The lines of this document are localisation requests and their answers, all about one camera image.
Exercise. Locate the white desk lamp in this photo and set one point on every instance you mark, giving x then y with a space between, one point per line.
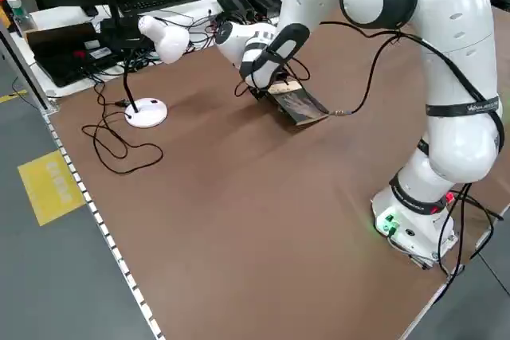
169 41

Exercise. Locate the black laptop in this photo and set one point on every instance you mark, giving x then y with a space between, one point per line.
60 41

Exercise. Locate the aluminium frame rail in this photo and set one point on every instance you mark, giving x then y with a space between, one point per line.
24 69

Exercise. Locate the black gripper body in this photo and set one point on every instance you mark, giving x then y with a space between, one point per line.
257 93

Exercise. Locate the clear bottle with white cap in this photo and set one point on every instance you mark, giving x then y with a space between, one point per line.
18 13

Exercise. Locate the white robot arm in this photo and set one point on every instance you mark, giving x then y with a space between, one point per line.
454 77

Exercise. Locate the white side desk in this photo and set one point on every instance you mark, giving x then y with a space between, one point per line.
191 7

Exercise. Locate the dark book with hand photo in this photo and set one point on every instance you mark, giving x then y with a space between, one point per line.
299 105

